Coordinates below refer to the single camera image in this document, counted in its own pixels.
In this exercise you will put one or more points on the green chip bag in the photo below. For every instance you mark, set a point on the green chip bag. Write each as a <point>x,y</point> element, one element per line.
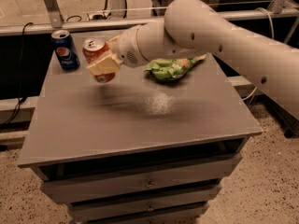
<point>172,69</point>

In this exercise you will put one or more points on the top grey drawer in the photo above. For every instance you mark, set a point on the top grey drawer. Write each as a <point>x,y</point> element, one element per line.
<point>131,181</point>

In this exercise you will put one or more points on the blue pepsi can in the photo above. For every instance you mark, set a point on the blue pepsi can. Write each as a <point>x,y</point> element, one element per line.
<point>65,50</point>

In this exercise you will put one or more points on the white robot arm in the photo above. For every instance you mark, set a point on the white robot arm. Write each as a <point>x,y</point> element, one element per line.
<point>191,28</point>

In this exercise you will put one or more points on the metal railing bar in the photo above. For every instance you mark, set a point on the metal railing bar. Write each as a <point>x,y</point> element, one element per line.
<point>86,26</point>

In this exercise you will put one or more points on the red coke can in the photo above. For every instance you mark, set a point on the red coke can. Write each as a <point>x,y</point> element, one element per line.
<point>92,49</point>

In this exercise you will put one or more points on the grey drawer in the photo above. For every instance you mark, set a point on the grey drawer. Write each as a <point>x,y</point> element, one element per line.
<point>157,216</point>
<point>144,203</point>
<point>131,181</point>

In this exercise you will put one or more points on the grey drawer cabinet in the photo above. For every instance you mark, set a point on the grey drawer cabinet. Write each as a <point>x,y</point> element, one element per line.
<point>81,127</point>

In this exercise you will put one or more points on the middle grey drawer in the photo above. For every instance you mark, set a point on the middle grey drawer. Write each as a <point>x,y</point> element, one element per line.
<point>144,203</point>

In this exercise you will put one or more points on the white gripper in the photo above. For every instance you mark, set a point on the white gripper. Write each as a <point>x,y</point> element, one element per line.
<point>127,49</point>

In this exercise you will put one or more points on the bottom grey drawer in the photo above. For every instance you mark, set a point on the bottom grey drawer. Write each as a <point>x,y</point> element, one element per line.
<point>157,216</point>

